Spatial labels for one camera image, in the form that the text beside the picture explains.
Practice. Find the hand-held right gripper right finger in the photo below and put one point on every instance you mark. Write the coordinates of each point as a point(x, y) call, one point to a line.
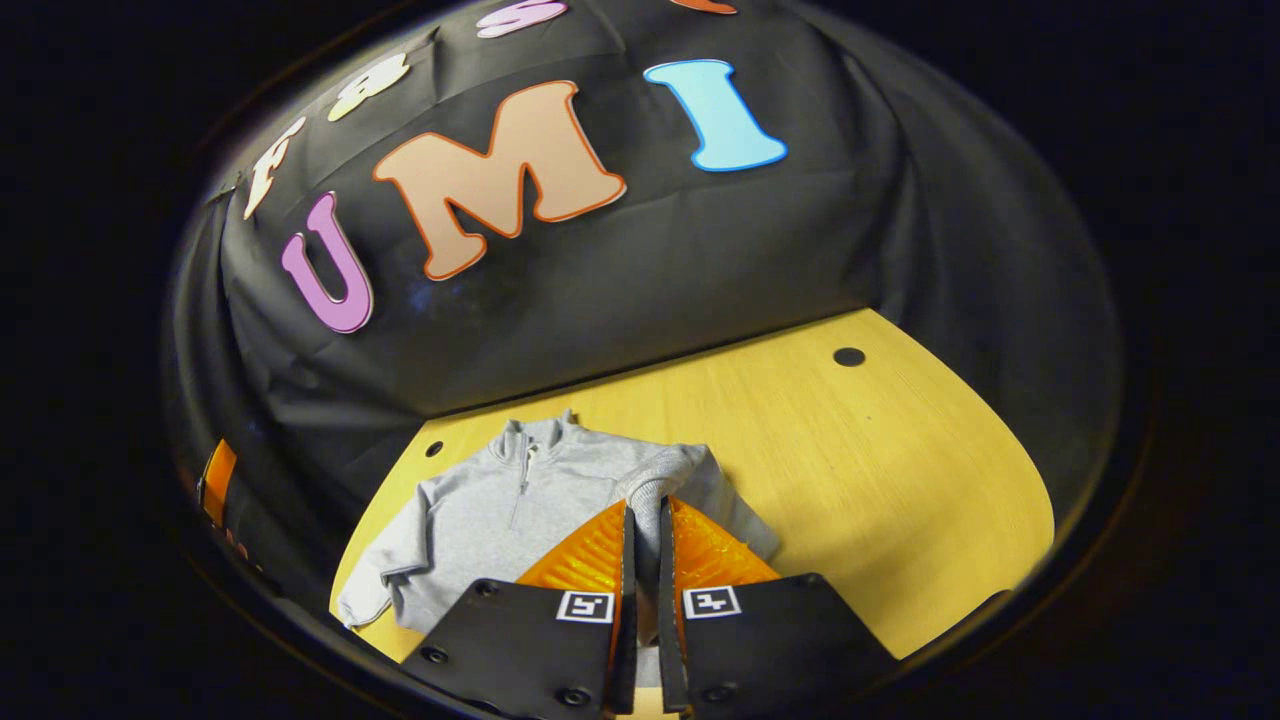
point(668, 660)

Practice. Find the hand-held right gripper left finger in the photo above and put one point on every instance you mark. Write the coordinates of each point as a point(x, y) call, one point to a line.
point(626, 660)

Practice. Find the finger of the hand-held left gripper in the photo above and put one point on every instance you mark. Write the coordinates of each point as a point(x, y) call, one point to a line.
point(217, 485)

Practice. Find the grey zip-neck sweatshirt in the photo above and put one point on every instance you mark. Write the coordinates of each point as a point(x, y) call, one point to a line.
point(480, 520)

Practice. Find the black backdrop cloth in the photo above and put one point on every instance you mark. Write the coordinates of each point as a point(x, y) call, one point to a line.
point(650, 260)

